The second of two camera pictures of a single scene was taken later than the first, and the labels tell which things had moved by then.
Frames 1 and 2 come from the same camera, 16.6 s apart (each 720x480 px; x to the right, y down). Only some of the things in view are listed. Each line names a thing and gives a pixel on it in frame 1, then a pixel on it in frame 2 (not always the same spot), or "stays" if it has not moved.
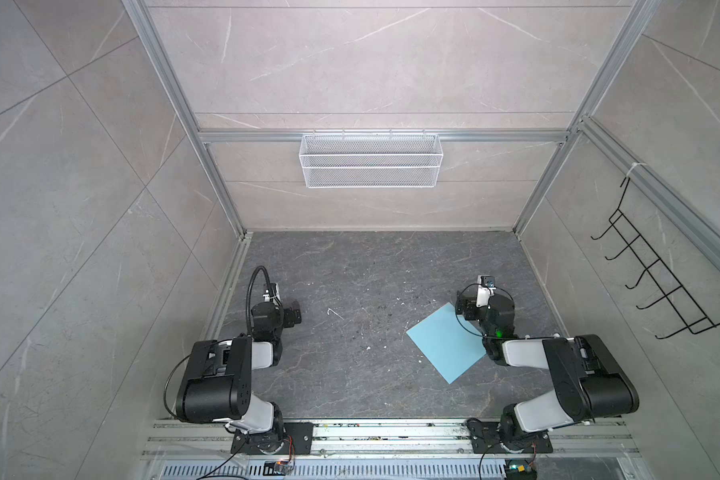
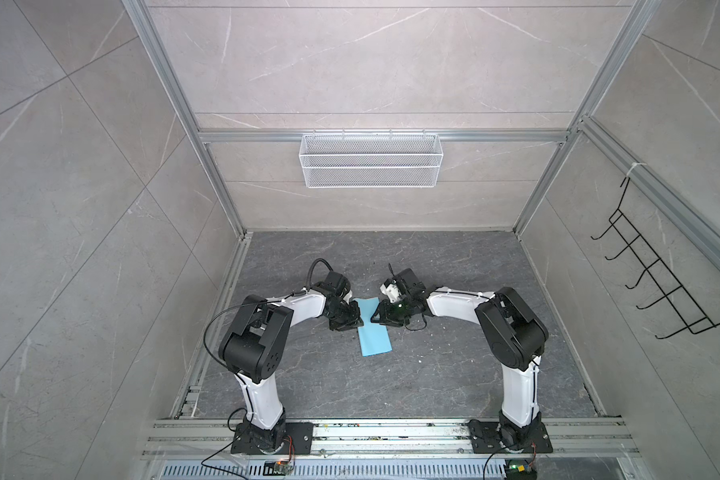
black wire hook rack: [694, 318] stays
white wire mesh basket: [365, 161] stays
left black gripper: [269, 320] → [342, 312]
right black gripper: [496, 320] → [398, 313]
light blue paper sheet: [451, 342] → [374, 337]
